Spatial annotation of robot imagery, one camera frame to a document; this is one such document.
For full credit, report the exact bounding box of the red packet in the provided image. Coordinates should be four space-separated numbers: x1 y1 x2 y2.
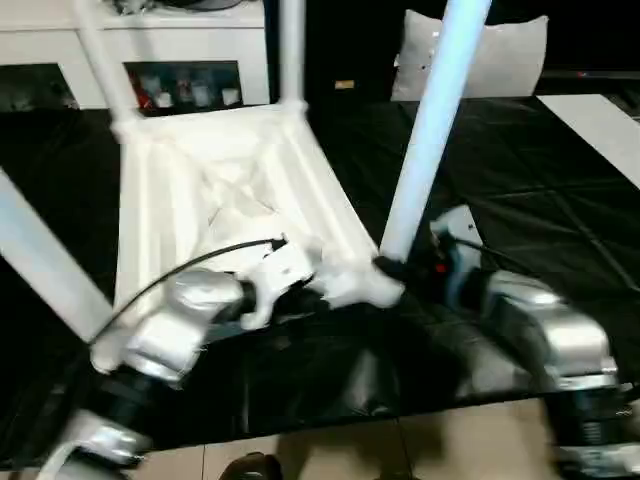
131 73 152 110

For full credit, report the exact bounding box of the white sideboard with glass doors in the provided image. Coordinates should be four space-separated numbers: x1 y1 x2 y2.
0 0 272 112

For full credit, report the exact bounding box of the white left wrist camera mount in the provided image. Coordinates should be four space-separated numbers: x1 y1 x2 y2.
238 243 322 332

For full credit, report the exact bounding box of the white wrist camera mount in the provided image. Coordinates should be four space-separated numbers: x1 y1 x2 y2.
238 243 322 332
429 203 485 302

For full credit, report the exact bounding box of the black speaker with gold label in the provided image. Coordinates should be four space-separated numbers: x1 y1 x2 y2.
264 0 410 104

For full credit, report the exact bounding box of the white plastic table leg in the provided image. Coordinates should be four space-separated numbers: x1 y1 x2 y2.
378 0 495 265
276 0 310 115
73 0 140 140
0 167 115 345

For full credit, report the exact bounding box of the white plastic table top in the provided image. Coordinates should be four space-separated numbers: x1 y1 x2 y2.
89 102 406 377

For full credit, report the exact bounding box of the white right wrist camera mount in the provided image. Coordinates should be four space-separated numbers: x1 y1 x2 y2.
429 203 485 302

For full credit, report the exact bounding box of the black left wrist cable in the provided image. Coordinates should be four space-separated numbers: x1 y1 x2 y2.
85 233 290 347

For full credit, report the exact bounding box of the grey cushion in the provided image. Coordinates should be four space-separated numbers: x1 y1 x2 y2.
389 8 550 102

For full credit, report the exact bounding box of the grey helmet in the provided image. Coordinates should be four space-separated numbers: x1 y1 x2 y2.
163 0 242 11

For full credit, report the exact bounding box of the black work mat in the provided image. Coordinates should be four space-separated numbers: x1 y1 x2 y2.
0 94 640 471

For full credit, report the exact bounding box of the white flat panel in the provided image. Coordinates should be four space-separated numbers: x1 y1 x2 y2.
536 93 640 190

